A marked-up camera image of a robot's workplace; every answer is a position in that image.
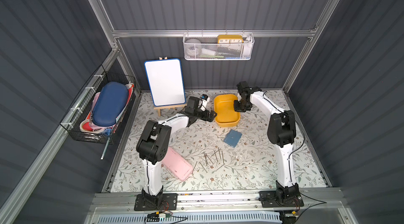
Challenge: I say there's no yellow plastic storage box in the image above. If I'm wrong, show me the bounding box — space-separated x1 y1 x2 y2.
214 94 241 128

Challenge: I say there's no white wire wall basket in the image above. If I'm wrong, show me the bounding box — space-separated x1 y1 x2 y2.
183 33 255 61

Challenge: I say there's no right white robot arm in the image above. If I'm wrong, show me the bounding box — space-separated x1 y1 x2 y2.
234 81 298 193

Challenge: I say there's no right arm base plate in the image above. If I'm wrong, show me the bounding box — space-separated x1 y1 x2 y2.
258 189 304 208

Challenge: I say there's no small whiteboard on easel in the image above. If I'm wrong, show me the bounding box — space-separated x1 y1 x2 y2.
144 58 186 116

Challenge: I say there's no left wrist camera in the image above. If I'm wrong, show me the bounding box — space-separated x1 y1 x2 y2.
201 94 210 103

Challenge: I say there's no blue oval case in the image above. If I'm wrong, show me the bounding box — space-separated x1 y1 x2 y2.
92 82 128 127

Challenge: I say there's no black wire side basket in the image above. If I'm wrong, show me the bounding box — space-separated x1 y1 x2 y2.
61 70 136 145

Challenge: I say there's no white tape roll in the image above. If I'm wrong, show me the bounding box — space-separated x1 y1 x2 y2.
184 38 202 57

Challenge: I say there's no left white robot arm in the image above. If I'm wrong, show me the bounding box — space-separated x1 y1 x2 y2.
136 94 217 197

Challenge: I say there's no yellow clock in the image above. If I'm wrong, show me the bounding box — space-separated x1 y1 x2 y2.
217 35 244 44

